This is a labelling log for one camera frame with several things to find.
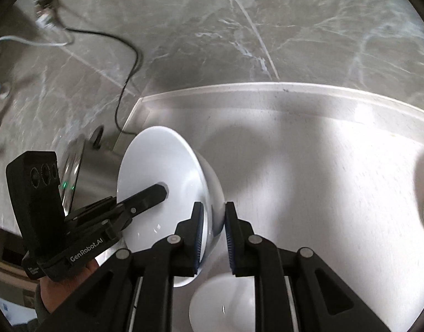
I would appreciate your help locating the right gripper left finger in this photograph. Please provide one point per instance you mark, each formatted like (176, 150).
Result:
(134, 291)

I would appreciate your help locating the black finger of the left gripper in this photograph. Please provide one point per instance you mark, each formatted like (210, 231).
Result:
(143, 201)

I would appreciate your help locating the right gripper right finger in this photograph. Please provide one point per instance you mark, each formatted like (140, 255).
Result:
(294, 291)

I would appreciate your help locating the small white bowl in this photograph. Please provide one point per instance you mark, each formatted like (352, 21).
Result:
(159, 155)

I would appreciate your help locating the person's left hand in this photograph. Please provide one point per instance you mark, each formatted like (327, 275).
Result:
(53, 294)

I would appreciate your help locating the stainless steel rice cooker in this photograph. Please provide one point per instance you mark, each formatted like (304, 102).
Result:
(89, 173)

